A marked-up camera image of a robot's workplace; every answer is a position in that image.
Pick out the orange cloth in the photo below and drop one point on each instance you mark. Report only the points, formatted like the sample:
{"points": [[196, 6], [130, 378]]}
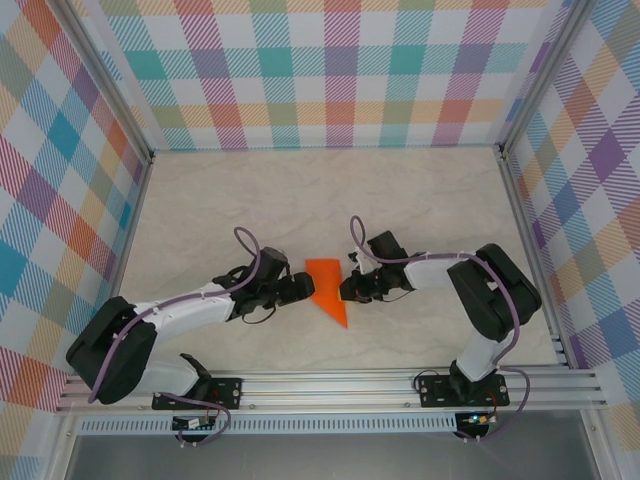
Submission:
{"points": [[325, 280]]}

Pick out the long aluminium mounting rail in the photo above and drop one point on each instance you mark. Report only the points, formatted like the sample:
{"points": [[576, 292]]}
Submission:
{"points": [[325, 387]]}

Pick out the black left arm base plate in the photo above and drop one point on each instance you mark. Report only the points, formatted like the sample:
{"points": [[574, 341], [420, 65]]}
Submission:
{"points": [[227, 392]]}

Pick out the circuit board with green light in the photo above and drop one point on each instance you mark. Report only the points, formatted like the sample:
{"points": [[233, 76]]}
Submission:
{"points": [[477, 420]]}

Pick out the small dark circuit board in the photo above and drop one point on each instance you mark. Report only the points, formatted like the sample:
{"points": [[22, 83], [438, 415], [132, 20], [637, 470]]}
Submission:
{"points": [[182, 424]]}

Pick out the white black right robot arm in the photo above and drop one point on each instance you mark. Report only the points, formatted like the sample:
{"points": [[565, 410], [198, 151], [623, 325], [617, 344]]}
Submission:
{"points": [[480, 350]]}

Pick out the aluminium frame post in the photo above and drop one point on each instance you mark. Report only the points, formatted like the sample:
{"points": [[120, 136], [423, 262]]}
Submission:
{"points": [[540, 75], [110, 75]]}

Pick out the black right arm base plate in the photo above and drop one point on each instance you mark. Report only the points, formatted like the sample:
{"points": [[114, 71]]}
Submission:
{"points": [[435, 400]]}

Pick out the aluminium side rail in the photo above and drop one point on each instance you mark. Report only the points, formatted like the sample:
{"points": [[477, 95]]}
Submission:
{"points": [[122, 260], [532, 260]]}

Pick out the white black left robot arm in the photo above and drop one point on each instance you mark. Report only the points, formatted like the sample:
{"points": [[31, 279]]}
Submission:
{"points": [[190, 312]]}

